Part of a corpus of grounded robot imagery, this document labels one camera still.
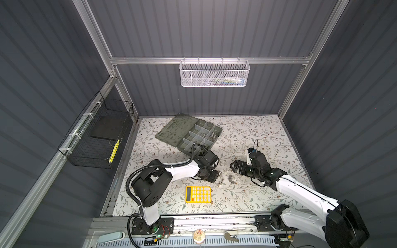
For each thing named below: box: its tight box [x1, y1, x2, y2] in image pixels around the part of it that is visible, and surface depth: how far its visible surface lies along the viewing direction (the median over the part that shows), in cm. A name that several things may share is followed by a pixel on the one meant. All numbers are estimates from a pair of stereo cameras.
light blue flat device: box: [97, 231, 126, 244], surface depth 70 cm
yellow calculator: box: [185, 186, 212, 204], surface depth 84 cm
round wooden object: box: [192, 228, 206, 243], surface depth 72 cm
